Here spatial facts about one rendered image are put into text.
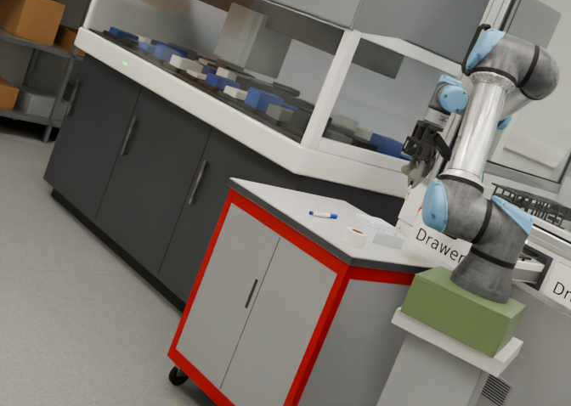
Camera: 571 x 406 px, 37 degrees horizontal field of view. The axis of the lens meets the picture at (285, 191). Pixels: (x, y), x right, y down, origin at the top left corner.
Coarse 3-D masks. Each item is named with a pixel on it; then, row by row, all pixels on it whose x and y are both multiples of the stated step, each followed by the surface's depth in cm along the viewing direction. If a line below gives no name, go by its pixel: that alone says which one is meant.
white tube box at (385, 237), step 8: (368, 224) 280; (368, 232) 275; (376, 232) 272; (384, 232) 278; (392, 232) 283; (376, 240) 273; (384, 240) 275; (392, 240) 276; (400, 240) 278; (400, 248) 279
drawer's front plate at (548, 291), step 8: (560, 264) 263; (552, 272) 264; (560, 272) 262; (568, 272) 260; (552, 280) 264; (560, 280) 262; (568, 280) 260; (552, 288) 263; (560, 288) 262; (568, 288) 260; (552, 296) 263; (560, 296) 261; (568, 296) 259; (568, 304) 259
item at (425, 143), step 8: (416, 128) 269; (424, 128) 268; (432, 128) 266; (440, 128) 267; (408, 136) 271; (416, 136) 268; (424, 136) 267; (432, 136) 269; (408, 144) 270; (416, 144) 267; (424, 144) 266; (432, 144) 271; (408, 152) 269; (416, 152) 266; (424, 152) 268; (432, 152) 269; (424, 160) 269
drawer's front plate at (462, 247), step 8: (416, 224) 264; (424, 224) 262; (416, 232) 263; (424, 232) 261; (432, 232) 259; (408, 240) 265; (416, 240) 263; (424, 240) 261; (432, 240) 259; (440, 240) 257; (448, 240) 255; (456, 240) 253; (424, 248) 260; (448, 248) 254; (456, 248) 252; (464, 248) 250; (440, 256) 256; (448, 256) 254; (448, 264) 254; (456, 264) 251
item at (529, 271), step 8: (520, 264) 259; (528, 264) 262; (536, 264) 266; (512, 272) 258; (520, 272) 261; (528, 272) 264; (536, 272) 267; (520, 280) 263; (528, 280) 266; (536, 280) 269
